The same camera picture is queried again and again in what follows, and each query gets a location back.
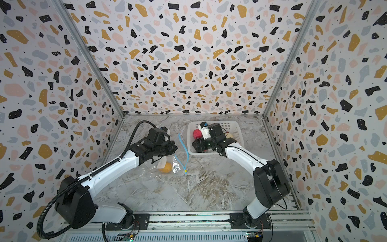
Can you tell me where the black toy avocado front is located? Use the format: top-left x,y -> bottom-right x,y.
193,140 -> 207,153

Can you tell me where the white plastic basket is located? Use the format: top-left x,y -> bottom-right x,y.
187,121 -> 244,155

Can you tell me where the pink toy fruit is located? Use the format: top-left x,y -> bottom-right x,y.
192,129 -> 203,139

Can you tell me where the clear zip top bag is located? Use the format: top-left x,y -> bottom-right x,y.
151,132 -> 189,175

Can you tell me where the yellow toy potato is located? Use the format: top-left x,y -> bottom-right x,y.
159,162 -> 172,173

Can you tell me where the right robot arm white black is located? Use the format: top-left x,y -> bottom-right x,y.
192,122 -> 290,227

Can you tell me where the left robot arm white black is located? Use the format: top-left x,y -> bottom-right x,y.
55,127 -> 177,230

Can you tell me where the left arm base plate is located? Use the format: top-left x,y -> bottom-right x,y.
105,213 -> 150,233

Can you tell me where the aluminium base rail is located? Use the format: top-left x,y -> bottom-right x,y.
59,210 -> 319,242

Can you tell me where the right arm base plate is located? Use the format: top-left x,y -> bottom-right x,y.
228,213 -> 272,229

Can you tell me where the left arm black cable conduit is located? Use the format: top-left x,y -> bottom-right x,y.
36,120 -> 158,240

